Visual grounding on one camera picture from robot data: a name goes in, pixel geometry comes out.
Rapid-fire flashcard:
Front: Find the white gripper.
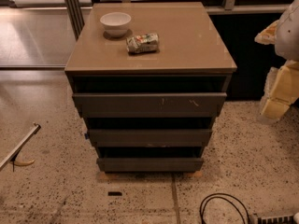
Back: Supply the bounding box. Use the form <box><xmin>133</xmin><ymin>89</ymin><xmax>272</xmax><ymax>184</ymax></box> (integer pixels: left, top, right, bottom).
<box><xmin>254</xmin><ymin>21</ymin><xmax>299</xmax><ymax>120</ymax></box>

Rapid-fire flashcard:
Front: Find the grey drawer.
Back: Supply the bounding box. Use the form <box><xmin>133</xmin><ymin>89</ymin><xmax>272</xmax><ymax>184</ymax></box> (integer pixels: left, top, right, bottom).
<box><xmin>89</xmin><ymin>129</ymin><xmax>212</xmax><ymax>147</ymax></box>
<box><xmin>97</xmin><ymin>158</ymin><xmax>204</xmax><ymax>173</ymax></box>
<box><xmin>73</xmin><ymin>92</ymin><xmax>226</xmax><ymax>118</ymax></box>

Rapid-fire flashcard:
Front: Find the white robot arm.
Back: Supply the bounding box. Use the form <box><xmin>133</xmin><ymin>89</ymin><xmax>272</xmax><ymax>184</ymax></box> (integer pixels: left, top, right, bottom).
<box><xmin>254</xmin><ymin>0</ymin><xmax>299</xmax><ymax>124</ymax></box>

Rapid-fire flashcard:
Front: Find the grey top drawer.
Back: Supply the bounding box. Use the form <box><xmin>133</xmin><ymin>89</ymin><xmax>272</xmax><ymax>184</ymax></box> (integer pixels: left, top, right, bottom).
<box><xmin>73</xmin><ymin>92</ymin><xmax>226</xmax><ymax>118</ymax></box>

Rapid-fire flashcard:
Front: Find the brown drawer cabinet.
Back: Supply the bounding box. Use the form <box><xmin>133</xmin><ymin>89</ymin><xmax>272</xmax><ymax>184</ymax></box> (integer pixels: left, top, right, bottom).
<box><xmin>64</xmin><ymin>1</ymin><xmax>238</xmax><ymax>174</ymax></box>

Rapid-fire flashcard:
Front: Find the grey bottom drawer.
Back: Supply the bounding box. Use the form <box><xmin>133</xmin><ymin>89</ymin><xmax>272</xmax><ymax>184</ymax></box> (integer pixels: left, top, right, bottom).
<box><xmin>97</xmin><ymin>158</ymin><xmax>204</xmax><ymax>173</ymax></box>

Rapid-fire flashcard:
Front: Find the white ceramic bowl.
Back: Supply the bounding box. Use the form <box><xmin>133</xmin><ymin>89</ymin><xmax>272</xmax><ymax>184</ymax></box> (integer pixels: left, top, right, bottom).
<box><xmin>100</xmin><ymin>12</ymin><xmax>132</xmax><ymax>37</ymax></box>

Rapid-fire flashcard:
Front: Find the metal bar with hook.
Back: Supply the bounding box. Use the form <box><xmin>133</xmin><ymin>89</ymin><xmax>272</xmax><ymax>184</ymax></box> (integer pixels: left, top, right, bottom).
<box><xmin>0</xmin><ymin>123</ymin><xmax>41</xmax><ymax>171</ymax></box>

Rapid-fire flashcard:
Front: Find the black floor cable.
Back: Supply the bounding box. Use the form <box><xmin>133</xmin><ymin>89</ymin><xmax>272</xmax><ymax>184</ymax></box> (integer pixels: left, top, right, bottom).
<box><xmin>199</xmin><ymin>192</ymin><xmax>250</xmax><ymax>224</ymax></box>

